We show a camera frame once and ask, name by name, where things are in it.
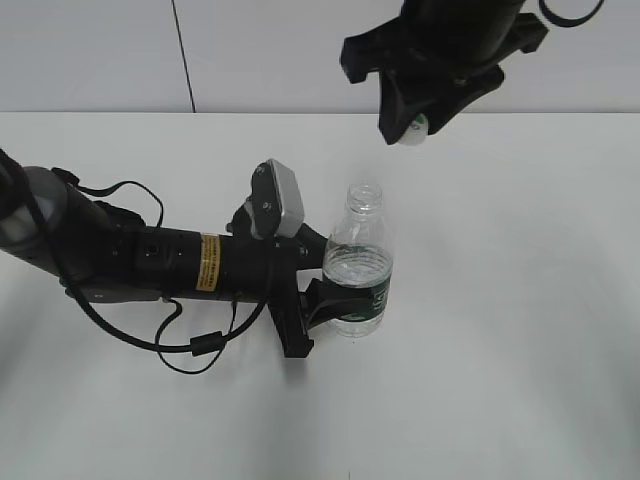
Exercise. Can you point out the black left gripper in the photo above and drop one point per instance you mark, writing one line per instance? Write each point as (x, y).
(266, 270)

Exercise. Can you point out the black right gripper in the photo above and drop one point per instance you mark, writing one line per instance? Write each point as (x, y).
(457, 47)

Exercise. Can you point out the white green bottle cap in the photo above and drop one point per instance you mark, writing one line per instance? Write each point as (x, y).
(417, 131)

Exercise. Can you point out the clear plastic water bottle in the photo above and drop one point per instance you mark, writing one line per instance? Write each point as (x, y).
(359, 256)

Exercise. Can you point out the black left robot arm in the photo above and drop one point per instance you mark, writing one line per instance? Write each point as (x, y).
(105, 254)

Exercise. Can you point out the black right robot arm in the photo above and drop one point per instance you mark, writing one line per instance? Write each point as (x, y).
(429, 11)

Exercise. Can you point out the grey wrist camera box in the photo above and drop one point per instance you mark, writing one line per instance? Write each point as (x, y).
(275, 205)

